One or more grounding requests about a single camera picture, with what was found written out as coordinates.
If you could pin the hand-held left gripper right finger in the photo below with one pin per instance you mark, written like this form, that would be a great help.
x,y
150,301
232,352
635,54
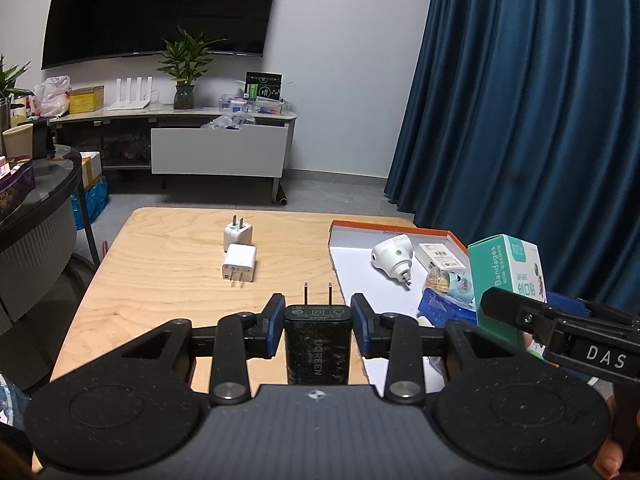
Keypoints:
x,y
361,327

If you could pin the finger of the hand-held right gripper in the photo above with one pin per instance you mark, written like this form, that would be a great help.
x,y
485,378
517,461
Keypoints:
x,y
520,315
600,312

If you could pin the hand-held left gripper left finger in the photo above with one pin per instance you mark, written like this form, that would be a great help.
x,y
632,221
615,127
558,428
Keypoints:
x,y
272,327

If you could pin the black plug charger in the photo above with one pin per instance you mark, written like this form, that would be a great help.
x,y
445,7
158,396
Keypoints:
x,y
317,340

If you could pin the green bandage box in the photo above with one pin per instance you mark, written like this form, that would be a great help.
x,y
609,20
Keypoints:
x,y
505,270

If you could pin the orange-rimmed white box lid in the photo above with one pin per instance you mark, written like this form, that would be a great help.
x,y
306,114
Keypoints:
x,y
355,270

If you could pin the clear glass liquid bottle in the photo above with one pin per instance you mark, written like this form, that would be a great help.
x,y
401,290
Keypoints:
x,y
447,284

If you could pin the person's right hand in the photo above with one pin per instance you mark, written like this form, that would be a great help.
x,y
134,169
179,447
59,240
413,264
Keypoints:
x,y
607,460

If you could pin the large white plug charger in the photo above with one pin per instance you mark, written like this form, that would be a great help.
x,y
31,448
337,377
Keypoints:
x,y
240,264

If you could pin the white plug-in device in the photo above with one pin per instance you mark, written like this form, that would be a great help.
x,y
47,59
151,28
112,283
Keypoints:
x,y
392,255

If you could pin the small white labelled box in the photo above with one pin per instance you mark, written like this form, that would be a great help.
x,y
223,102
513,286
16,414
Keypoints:
x,y
442,256

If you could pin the small white plug charger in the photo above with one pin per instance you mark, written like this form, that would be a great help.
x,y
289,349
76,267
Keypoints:
x,y
237,235

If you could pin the black tube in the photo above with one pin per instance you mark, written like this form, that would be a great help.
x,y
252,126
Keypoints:
x,y
283,198

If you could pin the white cabinet drawer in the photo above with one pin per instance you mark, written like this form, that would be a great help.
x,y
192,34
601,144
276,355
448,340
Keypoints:
x,y
220,152

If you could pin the red stick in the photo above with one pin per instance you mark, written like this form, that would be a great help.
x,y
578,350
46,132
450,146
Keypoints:
x,y
104,250

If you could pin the blue curtain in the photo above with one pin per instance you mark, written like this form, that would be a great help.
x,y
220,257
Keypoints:
x,y
500,110

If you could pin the crumpled clear plastic wrap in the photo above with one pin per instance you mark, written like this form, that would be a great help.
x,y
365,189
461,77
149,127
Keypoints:
x,y
227,121

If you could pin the blue wrapped bottle pack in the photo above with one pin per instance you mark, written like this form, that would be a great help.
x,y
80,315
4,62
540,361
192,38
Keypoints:
x,y
92,205

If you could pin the clear plastic storage boxes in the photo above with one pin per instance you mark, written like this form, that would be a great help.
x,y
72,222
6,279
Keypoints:
x,y
255,106

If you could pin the black and green box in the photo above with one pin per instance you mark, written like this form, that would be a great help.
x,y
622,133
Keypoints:
x,y
263,87

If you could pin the white and yellow carton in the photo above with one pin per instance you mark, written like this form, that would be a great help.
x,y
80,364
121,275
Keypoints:
x,y
91,170

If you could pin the round dark glass table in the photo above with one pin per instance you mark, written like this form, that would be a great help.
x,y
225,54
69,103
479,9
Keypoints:
x,y
35,260

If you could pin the grey television cabinet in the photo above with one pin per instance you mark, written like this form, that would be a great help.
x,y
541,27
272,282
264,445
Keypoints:
x,y
125,120

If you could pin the white router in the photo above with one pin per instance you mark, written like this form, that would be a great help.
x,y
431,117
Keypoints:
x,y
129,104

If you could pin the crinkled printed plastic bag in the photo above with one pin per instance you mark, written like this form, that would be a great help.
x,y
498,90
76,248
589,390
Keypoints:
x,y
10,402

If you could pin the potted green plant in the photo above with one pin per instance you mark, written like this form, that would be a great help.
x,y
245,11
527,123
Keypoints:
x,y
186,60

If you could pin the purple patterned box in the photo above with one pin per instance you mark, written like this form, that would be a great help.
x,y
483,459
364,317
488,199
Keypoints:
x,y
15,190

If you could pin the yellow box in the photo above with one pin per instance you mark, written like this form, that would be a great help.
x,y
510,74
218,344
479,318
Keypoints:
x,y
86,100

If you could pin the black desk item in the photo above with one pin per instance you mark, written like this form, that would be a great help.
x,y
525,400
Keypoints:
x,y
42,140

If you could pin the pink and white boxes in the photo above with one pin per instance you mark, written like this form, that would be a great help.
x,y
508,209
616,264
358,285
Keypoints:
x,y
7,166

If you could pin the beige cup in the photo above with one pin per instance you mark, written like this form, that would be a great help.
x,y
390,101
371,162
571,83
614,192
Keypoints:
x,y
19,141

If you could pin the white plastic bag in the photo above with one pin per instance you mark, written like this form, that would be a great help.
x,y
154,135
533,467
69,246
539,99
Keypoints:
x,y
52,97

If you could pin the steel thermos bottle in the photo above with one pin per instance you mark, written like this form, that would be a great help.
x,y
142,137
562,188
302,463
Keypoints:
x,y
5,125

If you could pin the leafy green plant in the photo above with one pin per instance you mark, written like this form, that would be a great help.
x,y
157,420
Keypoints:
x,y
12,77

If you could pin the black wall television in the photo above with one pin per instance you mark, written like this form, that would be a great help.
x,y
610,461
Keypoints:
x,y
155,5

